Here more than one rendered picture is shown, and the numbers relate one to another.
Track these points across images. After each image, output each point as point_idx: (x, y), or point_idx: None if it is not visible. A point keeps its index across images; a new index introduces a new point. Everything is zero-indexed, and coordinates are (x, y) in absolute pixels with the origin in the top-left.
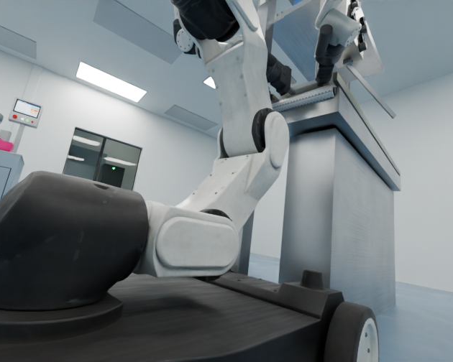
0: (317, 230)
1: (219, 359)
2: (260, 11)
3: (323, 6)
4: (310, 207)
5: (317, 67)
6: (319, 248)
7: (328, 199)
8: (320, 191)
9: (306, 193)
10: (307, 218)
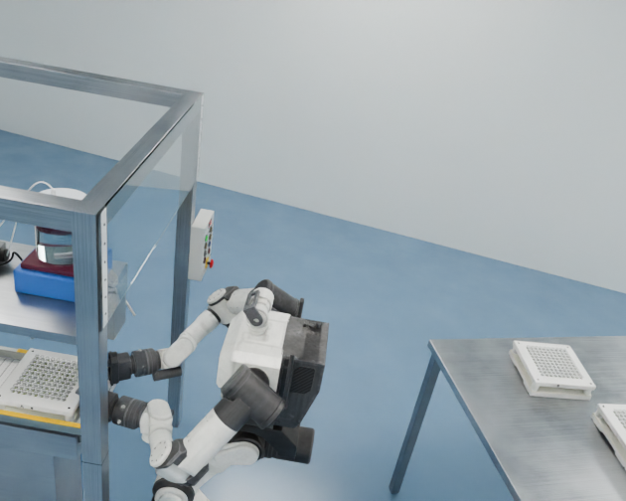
0: (76, 491)
1: None
2: (101, 336)
3: (186, 357)
4: (72, 483)
5: (120, 375)
6: (78, 500)
7: (78, 462)
8: (75, 463)
9: (69, 477)
10: (71, 493)
